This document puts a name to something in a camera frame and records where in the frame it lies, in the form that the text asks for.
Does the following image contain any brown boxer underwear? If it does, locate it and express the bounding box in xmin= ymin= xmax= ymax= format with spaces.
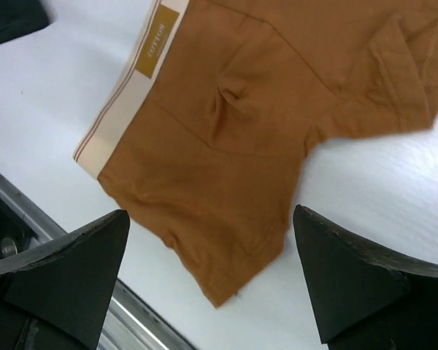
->
xmin=73 ymin=1 xmax=438 ymax=307

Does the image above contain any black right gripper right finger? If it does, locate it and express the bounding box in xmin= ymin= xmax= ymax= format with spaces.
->
xmin=293 ymin=206 xmax=438 ymax=349

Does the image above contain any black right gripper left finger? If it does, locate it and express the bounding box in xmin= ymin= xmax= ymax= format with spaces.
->
xmin=0 ymin=210 xmax=130 ymax=349

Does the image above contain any aluminium mounting rail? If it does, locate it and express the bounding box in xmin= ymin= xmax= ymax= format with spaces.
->
xmin=0 ymin=174 xmax=191 ymax=349

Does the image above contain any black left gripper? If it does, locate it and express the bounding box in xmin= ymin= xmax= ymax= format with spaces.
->
xmin=0 ymin=0 xmax=50 ymax=44

